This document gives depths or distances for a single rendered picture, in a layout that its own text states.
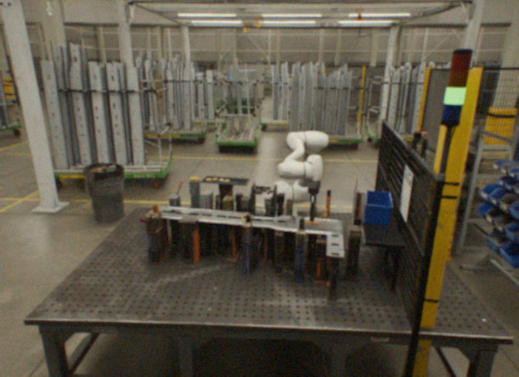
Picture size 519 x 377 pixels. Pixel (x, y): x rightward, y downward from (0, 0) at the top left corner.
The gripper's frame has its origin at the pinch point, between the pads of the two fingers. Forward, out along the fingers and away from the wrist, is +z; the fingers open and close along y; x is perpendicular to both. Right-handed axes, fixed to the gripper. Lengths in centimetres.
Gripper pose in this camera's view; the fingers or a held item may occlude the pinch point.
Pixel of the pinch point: (312, 215)
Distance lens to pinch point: 246.6
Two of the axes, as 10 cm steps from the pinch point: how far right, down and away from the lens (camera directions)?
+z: 0.0, 9.5, 3.1
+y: -1.9, 3.0, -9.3
